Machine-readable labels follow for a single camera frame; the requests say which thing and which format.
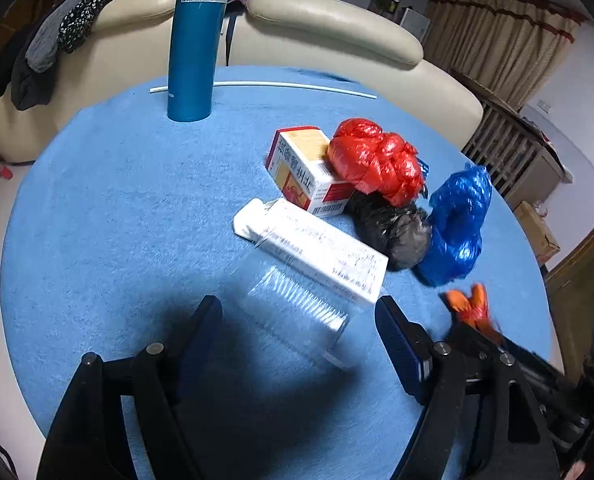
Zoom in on blue plastic bag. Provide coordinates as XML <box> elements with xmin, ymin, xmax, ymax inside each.
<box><xmin>416</xmin><ymin>164</ymin><xmax>494</xmax><ymax>286</ymax></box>

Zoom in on brown curtain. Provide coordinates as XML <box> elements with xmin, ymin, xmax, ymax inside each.
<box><xmin>423</xmin><ymin>0</ymin><xmax>587</xmax><ymax>110</ymax></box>

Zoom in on dark clothes on sofa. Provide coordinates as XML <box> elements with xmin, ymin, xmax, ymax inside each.
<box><xmin>0</xmin><ymin>0</ymin><xmax>114</xmax><ymax>110</ymax></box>

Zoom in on black plastic bag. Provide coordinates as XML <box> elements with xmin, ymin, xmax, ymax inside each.
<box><xmin>345</xmin><ymin>191</ymin><xmax>431</xmax><ymax>271</ymax></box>

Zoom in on blue thermos bottle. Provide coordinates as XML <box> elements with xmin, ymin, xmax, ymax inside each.
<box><xmin>167</xmin><ymin>0</ymin><xmax>227</xmax><ymax>122</ymax></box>

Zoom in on cardboard box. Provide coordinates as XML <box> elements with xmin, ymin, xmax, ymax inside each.
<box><xmin>514</xmin><ymin>200</ymin><xmax>561</xmax><ymax>266</ymax></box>

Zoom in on clear plastic box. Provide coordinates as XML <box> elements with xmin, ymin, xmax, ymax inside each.
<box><xmin>223</xmin><ymin>246</ymin><xmax>372</xmax><ymax>370</ymax></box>

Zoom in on blue round table cloth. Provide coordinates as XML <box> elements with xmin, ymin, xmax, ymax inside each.
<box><xmin>0</xmin><ymin>64</ymin><xmax>553</xmax><ymax>480</ymax></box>

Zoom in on wooden slatted crib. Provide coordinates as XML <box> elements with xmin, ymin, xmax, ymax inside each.
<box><xmin>454</xmin><ymin>73</ymin><xmax>573</xmax><ymax>209</ymax></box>

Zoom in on long white medicine box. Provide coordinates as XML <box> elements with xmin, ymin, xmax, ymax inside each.
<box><xmin>233</xmin><ymin>198</ymin><xmax>388</xmax><ymax>307</ymax></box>

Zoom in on beige leather sofa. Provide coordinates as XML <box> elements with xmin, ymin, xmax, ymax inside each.
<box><xmin>0</xmin><ymin>0</ymin><xmax>483</xmax><ymax>162</ymax></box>

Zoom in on orange candy wrapper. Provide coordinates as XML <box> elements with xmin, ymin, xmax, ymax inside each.
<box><xmin>443</xmin><ymin>283</ymin><xmax>502</xmax><ymax>346</ymax></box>

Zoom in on white drinking straw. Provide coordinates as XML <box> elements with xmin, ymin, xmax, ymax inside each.
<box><xmin>148</xmin><ymin>79</ymin><xmax>379</xmax><ymax>101</ymax></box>

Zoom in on red plastic bag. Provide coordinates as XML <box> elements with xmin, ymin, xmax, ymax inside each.
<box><xmin>327</xmin><ymin>118</ymin><xmax>427</xmax><ymax>207</ymax></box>

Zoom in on white orange medicine box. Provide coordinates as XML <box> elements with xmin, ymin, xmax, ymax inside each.
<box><xmin>265</xmin><ymin>126</ymin><xmax>355</xmax><ymax>218</ymax></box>

